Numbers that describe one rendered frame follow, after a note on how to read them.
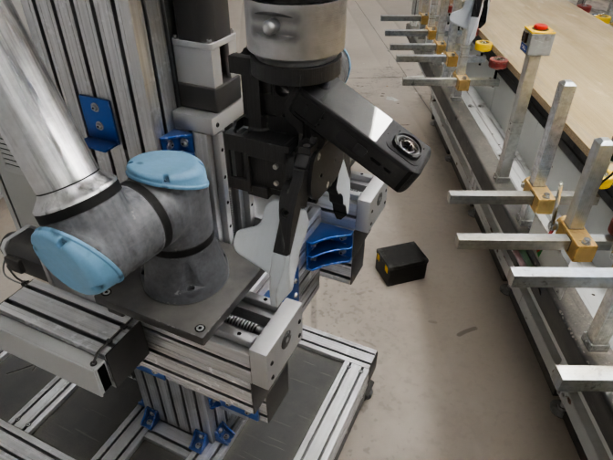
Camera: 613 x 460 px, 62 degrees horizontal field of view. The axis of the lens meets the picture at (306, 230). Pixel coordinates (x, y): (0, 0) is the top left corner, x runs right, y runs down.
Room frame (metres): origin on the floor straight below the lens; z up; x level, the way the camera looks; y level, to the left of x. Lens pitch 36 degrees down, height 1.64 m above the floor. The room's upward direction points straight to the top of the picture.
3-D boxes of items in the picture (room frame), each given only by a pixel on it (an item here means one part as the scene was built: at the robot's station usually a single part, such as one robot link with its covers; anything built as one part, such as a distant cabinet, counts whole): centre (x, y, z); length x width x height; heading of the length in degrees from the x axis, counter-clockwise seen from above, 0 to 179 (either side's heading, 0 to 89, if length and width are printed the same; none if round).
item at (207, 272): (0.69, 0.21, 1.09); 0.15 x 0.15 x 0.10
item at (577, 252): (1.05, -0.69, 0.85); 0.14 x 0.06 x 0.05; 179
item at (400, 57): (2.53, -0.66, 0.83); 0.44 x 0.03 x 0.04; 89
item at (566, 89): (1.32, -0.69, 0.92); 0.04 x 0.04 x 0.48; 89
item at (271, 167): (0.40, 0.01, 1.46); 0.09 x 0.08 x 0.12; 65
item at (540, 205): (1.30, -0.69, 0.82); 0.14 x 0.06 x 0.05; 179
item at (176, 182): (0.68, 0.22, 1.21); 0.13 x 0.12 x 0.14; 148
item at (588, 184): (1.07, -0.69, 0.87); 0.04 x 0.04 x 0.48; 89
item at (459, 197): (1.29, -0.64, 0.82); 0.44 x 0.03 x 0.04; 89
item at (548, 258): (1.10, -0.66, 0.75); 0.26 x 0.01 x 0.10; 179
